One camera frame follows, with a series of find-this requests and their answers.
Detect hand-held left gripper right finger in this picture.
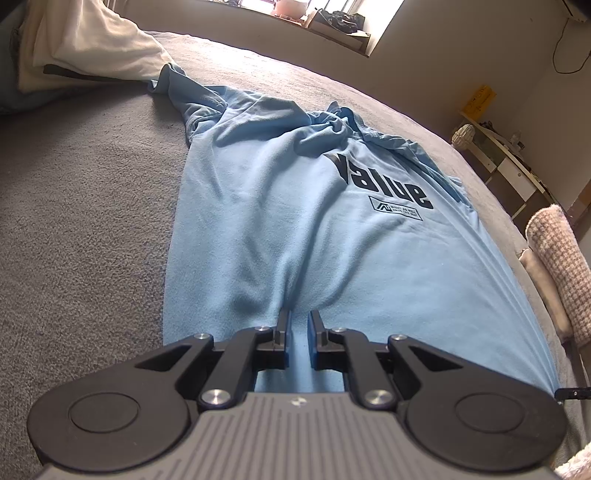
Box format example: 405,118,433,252
307,309,463,411

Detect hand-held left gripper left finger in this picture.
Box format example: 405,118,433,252
135,307,293,412

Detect light blue t-shirt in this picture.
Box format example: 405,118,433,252
148,62,561,398

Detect white fluffy robe green trim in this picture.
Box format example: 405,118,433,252
554,455,591,480

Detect cream folded cloth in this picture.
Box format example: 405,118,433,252
518,249,575,343

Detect folded houndstooth blanket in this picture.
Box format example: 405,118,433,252
526,205,591,346

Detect white desk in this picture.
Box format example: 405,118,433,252
462,117,561,220

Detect grey bed blanket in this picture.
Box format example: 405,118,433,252
0,30,591,480

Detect white pineapple-shaped ornament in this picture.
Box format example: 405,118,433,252
451,124,476,149

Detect yellow box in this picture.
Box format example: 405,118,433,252
459,85,498,116

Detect cardboard box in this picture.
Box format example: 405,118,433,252
302,8,372,51

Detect black shoes in box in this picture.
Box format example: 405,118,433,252
318,9,365,33

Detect pink pot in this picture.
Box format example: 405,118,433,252
274,0,311,17

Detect white folded t-shirt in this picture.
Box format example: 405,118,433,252
18,0,175,90

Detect thin wall cable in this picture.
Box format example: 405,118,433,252
551,18,591,75

